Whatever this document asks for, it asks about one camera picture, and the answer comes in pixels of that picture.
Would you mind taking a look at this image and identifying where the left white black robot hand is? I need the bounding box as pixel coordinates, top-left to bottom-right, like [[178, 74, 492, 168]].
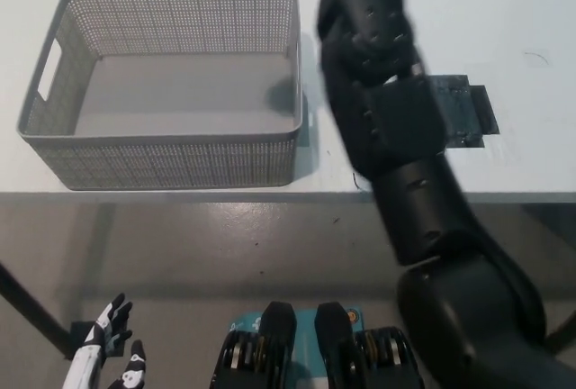
[[61, 292, 148, 389]]

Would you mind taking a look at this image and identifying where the black metal table leg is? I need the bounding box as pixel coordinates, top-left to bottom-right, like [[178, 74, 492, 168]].
[[0, 261, 69, 359]]

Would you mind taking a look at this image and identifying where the black tape patch on table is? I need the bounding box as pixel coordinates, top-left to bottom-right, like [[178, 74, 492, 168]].
[[421, 72, 500, 150]]

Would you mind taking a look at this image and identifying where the grey perforated plastic basket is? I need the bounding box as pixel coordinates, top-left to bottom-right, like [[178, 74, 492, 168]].
[[16, 0, 304, 192]]

